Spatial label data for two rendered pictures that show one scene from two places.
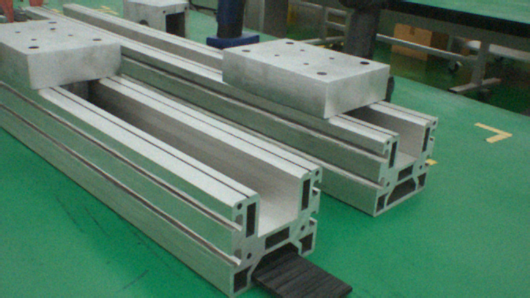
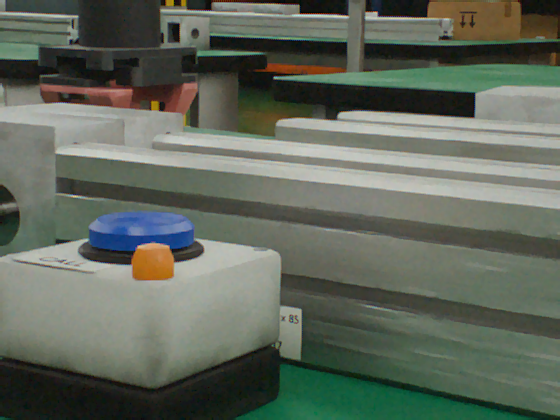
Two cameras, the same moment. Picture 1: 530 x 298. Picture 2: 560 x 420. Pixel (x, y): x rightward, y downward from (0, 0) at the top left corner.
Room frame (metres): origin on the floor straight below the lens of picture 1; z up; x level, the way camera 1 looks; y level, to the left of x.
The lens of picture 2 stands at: (0.25, 0.60, 0.94)
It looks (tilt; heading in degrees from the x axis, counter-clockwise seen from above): 8 degrees down; 349
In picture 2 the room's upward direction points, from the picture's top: 1 degrees clockwise
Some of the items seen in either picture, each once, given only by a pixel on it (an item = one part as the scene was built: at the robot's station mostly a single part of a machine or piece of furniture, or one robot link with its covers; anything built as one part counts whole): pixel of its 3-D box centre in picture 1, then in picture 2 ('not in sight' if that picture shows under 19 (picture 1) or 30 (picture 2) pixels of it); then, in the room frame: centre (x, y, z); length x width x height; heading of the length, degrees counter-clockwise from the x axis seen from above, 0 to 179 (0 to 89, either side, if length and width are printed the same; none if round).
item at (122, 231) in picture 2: not in sight; (142, 242); (0.75, 0.57, 0.84); 0.04 x 0.04 x 0.02
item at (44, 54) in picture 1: (47, 61); not in sight; (0.65, 0.27, 0.87); 0.16 x 0.11 x 0.07; 46
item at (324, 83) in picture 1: (301, 85); not in sight; (0.61, -0.04, 0.87); 0.16 x 0.11 x 0.07; 46
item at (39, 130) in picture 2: not in sight; (42, 204); (0.95, 0.60, 0.83); 0.12 x 0.09 x 0.10; 136
